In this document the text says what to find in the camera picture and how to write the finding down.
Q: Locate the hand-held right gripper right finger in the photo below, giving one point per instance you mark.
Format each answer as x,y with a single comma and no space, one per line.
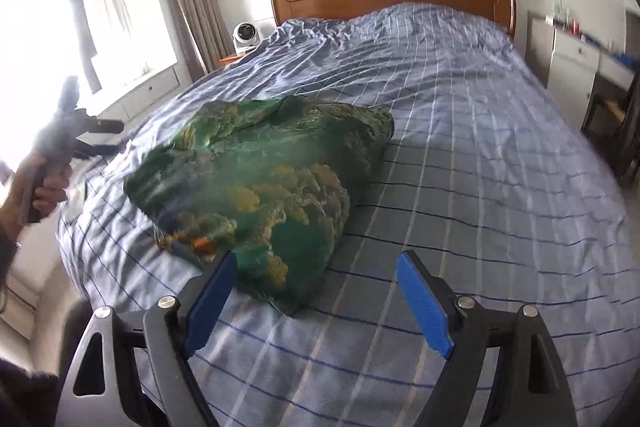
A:
425,307

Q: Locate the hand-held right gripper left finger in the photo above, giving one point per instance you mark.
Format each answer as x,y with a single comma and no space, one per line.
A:
210,307

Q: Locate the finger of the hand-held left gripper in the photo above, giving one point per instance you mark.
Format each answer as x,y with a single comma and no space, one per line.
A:
105,125
97,149

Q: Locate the green patterned padded jacket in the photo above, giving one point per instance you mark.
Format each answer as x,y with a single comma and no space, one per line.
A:
260,187

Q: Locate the person's left hand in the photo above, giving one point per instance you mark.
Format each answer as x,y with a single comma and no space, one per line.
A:
50,196

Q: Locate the white window bench cabinet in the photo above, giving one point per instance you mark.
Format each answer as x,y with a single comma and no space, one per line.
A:
145,92

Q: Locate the window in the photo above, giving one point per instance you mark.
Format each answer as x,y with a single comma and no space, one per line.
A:
75,27

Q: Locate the white sheer curtain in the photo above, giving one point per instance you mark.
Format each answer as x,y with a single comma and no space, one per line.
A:
107,2

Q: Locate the bed with blue checked duvet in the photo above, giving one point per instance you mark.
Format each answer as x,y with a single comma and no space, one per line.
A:
450,182

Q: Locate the wooden nightstand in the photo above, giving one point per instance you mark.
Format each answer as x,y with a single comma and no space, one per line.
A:
234,59

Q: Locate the white desk fan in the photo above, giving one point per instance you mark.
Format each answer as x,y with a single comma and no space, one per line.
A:
247,37

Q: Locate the person's dark clothing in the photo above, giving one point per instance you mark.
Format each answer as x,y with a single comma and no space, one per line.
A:
22,397

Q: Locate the wooden chair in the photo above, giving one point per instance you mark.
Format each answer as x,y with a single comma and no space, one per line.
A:
607,107

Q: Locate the white and grey desk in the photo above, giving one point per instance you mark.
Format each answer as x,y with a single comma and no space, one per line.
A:
570,57

